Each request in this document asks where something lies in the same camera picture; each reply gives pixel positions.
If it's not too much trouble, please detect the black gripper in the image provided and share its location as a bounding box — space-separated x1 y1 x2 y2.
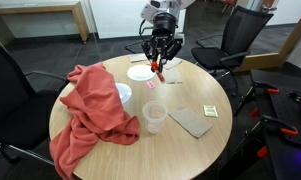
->
141 12 184 73

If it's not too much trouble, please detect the red Expo marker pen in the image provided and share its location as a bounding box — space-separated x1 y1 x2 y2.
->
151 60 166 83

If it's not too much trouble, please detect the clear plastic cup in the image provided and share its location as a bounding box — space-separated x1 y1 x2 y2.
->
142 100 169 135

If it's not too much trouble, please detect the brown paper napkin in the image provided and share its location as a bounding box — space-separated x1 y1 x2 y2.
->
163 68 185 85
128 54 148 64
163 58 183 71

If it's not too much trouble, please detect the white plate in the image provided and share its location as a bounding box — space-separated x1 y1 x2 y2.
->
114 82 133 105
126 64 157 82

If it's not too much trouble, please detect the pink sweetener packet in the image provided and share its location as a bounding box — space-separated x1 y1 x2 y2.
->
145 80 156 90

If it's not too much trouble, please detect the grey sponge pad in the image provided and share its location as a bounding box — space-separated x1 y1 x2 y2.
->
168 106 214 139

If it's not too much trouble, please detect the black mesh office chair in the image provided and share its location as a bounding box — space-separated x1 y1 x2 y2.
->
191 5 275 98

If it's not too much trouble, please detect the red cloth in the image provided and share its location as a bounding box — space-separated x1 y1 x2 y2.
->
49 62 141 180

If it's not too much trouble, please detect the black orange clamp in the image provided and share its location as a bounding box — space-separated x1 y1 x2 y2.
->
233 81 281 118
243 114 300 144

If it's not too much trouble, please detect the wooden bench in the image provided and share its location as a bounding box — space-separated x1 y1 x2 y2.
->
0 1 91 43

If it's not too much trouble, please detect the black workbench with breadboard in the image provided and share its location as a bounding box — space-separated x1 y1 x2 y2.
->
219 68 301 180

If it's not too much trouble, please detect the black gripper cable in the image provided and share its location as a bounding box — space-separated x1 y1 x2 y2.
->
138 18 155 45

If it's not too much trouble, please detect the wooden door frame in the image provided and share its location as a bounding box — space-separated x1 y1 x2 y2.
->
234 5 301 73

